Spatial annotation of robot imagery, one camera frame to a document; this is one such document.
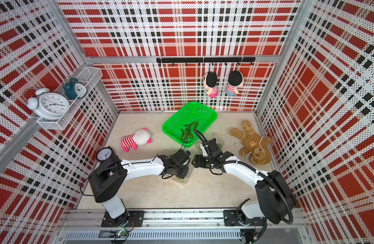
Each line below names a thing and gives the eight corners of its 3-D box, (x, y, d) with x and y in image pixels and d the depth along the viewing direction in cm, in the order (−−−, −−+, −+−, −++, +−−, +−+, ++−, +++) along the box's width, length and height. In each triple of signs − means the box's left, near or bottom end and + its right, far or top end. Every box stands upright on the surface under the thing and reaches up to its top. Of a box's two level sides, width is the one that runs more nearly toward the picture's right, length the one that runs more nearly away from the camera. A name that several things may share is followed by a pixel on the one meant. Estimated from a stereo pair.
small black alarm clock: (99, 162, 96) (96, 159, 93) (99, 151, 101) (97, 149, 98) (111, 158, 97) (109, 156, 95) (112, 148, 102) (109, 145, 100)
